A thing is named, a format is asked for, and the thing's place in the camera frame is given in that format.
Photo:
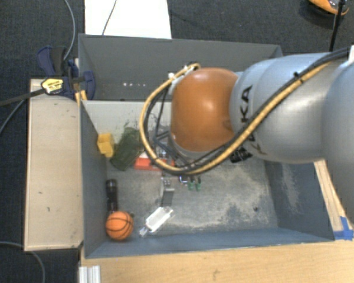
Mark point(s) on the yellow block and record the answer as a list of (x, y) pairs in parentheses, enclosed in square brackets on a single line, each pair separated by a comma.
[(105, 145)]

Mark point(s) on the pale wood board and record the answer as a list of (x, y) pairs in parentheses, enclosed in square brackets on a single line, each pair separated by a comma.
[(54, 172)]

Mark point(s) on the orange basketball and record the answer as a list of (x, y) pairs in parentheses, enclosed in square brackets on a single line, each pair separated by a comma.
[(119, 225)]

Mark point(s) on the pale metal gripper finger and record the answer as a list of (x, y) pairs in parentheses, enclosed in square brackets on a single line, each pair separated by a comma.
[(168, 197), (161, 189)]

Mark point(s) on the grey metal bin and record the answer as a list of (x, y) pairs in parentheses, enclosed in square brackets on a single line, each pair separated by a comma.
[(224, 199)]

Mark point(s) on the red-orange flat block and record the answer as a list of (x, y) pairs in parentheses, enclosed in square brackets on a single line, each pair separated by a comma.
[(143, 164)]

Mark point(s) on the black cylinder on white bracket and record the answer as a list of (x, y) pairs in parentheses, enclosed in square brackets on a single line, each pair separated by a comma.
[(240, 155)]

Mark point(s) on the clear plastic bottle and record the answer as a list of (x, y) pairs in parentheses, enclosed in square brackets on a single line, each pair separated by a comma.
[(158, 219)]

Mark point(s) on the black flashlight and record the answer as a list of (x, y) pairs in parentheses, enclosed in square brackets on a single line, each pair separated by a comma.
[(111, 194)]

